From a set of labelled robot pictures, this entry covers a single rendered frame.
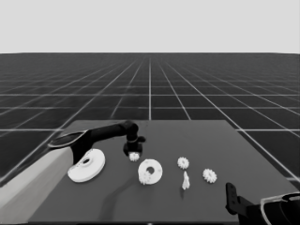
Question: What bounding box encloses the white round carrier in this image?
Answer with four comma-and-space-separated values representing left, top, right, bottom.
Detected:
137, 158, 164, 186

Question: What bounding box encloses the small white gear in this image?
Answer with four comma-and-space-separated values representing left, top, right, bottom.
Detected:
138, 171, 152, 186
128, 151, 141, 162
177, 156, 190, 171

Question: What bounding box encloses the small white T-shaped piece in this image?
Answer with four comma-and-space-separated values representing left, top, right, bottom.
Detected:
181, 170, 191, 190

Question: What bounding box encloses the white toothed sun gear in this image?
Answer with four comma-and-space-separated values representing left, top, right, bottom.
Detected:
202, 168, 218, 184

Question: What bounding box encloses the large thick white disc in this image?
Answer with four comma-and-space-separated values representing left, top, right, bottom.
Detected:
67, 147, 106, 184

